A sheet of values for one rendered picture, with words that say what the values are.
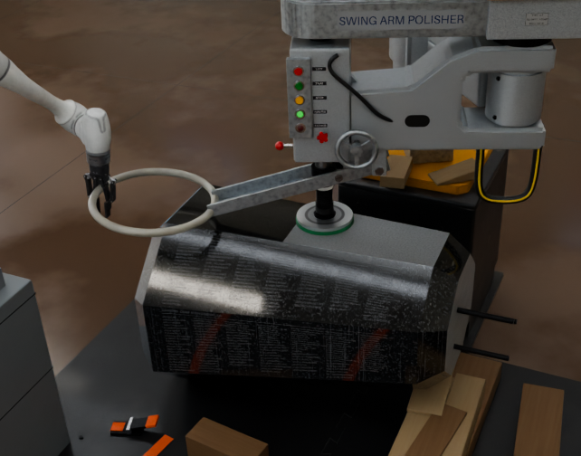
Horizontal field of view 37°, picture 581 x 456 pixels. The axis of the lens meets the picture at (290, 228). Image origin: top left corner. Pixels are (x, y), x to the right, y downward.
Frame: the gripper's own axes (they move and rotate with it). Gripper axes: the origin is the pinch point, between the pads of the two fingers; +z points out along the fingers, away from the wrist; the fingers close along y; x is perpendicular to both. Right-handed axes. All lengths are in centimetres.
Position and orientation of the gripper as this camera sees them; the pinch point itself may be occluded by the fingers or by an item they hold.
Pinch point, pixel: (102, 207)
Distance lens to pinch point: 347.8
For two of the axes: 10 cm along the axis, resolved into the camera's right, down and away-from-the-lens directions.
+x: 3.2, -4.9, 8.1
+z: -0.5, 8.5, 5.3
